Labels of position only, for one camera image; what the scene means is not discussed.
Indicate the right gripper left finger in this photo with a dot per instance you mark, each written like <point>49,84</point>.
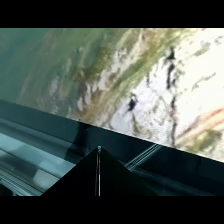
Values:
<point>80,180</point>

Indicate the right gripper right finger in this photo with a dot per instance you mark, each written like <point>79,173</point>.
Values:
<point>120,181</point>

